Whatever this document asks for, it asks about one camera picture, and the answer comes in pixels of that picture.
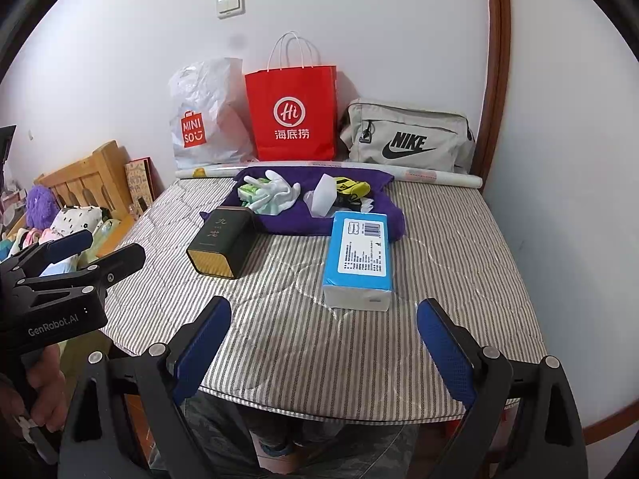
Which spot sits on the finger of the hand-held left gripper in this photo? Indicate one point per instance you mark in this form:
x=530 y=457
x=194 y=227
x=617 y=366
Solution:
x=120 y=264
x=70 y=244

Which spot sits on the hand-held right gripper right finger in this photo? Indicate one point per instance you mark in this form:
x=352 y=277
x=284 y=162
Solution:
x=444 y=354

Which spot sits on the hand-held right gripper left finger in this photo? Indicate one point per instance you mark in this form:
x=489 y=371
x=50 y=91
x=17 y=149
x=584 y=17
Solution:
x=199 y=349

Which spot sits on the dark tea tin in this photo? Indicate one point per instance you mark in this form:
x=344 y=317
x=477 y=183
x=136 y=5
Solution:
x=219 y=244

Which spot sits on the green wet wipes pack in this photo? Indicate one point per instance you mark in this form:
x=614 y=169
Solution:
x=247 y=190

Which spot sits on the white gloves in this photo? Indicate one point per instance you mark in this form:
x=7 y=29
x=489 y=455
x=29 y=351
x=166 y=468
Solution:
x=274 y=192

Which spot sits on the person's left hand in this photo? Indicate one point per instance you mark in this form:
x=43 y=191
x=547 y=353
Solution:
x=50 y=389

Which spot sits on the white dotted pillow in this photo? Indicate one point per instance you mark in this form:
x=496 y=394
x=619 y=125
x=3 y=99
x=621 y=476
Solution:
x=75 y=219

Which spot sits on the pastel printed quilt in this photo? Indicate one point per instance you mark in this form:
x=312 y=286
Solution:
x=25 y=244

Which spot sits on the purple plush toy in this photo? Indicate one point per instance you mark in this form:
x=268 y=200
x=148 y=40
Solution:
x=40 y=207

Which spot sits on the wooden headboard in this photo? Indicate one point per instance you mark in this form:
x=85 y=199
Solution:
x=80 y=179

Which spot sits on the patterned notebook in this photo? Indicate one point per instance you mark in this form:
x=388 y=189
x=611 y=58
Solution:
x=140 y=179

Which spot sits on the striped mattress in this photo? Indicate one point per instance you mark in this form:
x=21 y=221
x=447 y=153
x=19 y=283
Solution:
x=299 y=329

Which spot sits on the blue tissue pack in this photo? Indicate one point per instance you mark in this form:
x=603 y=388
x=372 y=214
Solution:
x=357 y=259

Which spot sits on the person's legs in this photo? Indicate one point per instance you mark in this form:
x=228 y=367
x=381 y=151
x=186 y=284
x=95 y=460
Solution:
x=324 y=451

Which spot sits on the purple towel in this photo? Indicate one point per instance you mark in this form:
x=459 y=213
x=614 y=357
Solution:
x=299 y=222

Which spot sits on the white plastic shopping bag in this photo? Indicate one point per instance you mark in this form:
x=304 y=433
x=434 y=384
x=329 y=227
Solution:
x=204 y=119

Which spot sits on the patterned paper roll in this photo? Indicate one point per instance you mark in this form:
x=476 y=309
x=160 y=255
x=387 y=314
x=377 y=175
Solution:
x=449 y=176

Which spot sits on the grey waist bag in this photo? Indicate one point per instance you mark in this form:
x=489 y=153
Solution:
x=404 y=139

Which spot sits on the red paper bag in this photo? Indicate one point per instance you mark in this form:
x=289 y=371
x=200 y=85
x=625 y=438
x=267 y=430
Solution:
x=294 y=114

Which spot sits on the white light switch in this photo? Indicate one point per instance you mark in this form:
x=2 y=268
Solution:
x=230 y=4

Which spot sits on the brown wooden door frame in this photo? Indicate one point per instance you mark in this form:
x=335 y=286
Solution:
x=499 y=70

